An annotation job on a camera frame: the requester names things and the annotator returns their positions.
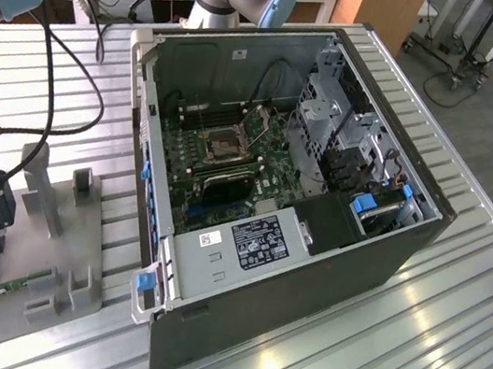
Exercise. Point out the blue expansion slot tab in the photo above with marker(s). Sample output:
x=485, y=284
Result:
x=145, y=170

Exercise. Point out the CPU socket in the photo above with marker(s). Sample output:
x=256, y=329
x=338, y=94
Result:
x=227, y=145

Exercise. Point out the black RAM slot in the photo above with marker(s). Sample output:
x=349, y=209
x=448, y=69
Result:
x=219, y=119
x=226, y=109

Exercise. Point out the grey parts rack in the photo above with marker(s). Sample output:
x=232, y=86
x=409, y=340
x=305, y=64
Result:
x=27, y=252

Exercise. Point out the blue case latch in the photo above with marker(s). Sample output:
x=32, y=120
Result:
x=144, y=283

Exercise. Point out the grey power supply with label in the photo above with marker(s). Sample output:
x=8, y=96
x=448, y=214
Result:
x=199, y=266

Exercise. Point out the thin metal locking lever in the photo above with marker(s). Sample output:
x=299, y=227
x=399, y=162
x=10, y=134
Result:
x=201, y=117

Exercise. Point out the black glossy square module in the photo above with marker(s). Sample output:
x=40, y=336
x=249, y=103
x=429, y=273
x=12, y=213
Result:
x=227, y=188

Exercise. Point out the small silver heatsink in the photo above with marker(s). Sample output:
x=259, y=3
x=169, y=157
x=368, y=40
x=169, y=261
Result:
x=266, y=207

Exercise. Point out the green motherboard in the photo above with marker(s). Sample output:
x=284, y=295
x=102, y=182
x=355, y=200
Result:
x=274, y=175

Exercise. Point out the black open PC case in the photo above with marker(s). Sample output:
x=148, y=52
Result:
x=299, y=321

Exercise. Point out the silver disk cage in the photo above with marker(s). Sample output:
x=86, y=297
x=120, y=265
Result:
x=313, y=124

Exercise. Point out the black disk bay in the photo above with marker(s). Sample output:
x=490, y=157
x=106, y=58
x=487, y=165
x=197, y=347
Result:
x=344, y=167

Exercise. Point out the hard disk in blue carrier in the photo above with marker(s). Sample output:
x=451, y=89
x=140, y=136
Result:
x=363, y=203

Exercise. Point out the small blue clip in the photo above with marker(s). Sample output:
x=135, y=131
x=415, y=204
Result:
x=406, y=191

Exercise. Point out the wooden cabinet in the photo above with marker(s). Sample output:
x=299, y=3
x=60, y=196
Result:
x=389, y=9

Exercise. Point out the black wheeled stand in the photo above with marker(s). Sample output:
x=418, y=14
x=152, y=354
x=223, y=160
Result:
x=471, y=70

